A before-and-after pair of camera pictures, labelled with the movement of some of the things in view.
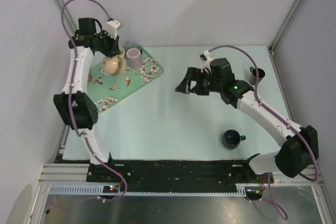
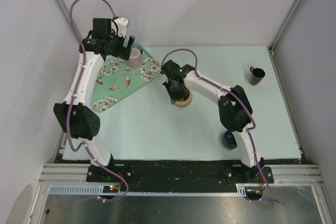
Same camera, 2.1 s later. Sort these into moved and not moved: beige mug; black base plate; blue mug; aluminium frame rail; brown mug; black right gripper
Moved: black right gripper; beige mug
Not moved: brown mug; blue mug; aluminium frame rail; black base plate
